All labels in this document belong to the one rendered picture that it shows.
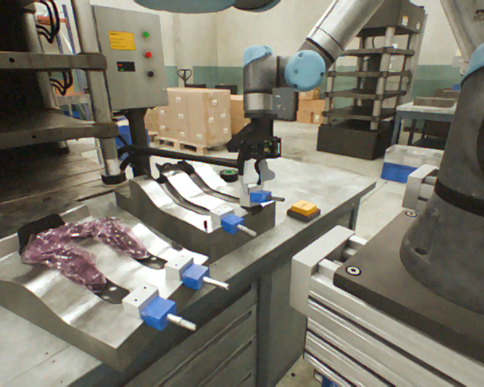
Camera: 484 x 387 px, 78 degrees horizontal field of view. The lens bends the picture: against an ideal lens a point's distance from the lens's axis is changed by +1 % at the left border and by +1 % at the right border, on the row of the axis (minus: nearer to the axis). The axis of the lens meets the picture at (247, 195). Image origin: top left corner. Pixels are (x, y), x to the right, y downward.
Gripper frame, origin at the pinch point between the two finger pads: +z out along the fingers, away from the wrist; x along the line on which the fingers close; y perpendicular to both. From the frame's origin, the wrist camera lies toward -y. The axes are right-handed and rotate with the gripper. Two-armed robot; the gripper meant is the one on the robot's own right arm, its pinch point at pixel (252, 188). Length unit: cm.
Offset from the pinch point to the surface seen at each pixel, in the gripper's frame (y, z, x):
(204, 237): 0.2, 9.5, -17.3
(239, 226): 5.8, 7.0, -11.1
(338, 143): -159, 0, 376
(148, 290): 8.2, 12.2, -36.5
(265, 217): 1.6, 8.8, 4.1
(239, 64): -588, -213, 600
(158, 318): 13.4, 14.5, -37.9
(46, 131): -76, -16, -28
